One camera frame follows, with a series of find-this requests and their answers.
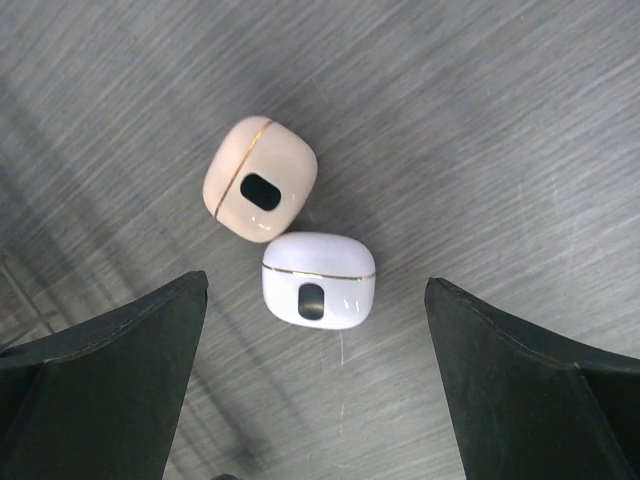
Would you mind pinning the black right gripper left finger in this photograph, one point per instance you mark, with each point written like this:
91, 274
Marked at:
102, 399

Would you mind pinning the beige earbud charging case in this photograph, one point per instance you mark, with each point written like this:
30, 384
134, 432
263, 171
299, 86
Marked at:
259, 179

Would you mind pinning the white earbud charging case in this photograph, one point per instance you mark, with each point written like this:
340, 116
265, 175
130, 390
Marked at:
318, 280

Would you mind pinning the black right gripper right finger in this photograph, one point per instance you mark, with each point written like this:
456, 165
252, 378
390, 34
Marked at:
526, 402

